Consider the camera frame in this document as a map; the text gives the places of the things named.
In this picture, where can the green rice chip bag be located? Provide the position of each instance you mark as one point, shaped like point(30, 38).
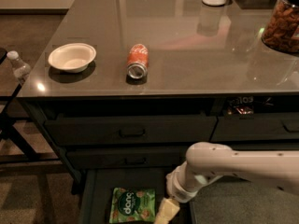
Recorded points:
point(132, 205)

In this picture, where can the middle right drawer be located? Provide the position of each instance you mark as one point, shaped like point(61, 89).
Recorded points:
point(266, 146)

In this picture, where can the top left drawer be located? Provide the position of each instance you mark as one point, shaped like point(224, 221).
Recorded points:
point(93, 131)

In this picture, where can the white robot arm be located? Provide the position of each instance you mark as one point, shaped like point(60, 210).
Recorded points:
point(206, 163)

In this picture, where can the open bottom left drawer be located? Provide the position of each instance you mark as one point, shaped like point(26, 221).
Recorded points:
point(97, 197)

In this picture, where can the dark snack bag in drawer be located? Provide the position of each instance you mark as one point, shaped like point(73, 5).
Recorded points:
point(242, 105)

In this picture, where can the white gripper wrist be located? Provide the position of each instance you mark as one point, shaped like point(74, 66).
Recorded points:
point(177, 190)

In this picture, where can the dark counter cabinet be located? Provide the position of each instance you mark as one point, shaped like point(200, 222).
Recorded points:
point(199, 57)

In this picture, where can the top right drawer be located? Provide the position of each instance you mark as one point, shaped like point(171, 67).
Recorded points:
point(257, 127)

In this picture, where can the glass jar of snacks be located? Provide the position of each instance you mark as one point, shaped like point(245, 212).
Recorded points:
point(282, 31)

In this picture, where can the red soda can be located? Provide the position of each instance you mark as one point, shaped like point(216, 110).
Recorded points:
point(138, 61)

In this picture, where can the middle left drawer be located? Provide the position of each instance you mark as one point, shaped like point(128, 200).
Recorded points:
point(129, 157)

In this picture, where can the white paper bowl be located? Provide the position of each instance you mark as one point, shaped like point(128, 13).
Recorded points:
point(72, 58)

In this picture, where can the clear plastic water bottle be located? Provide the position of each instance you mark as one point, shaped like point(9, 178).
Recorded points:
point(21, 69)

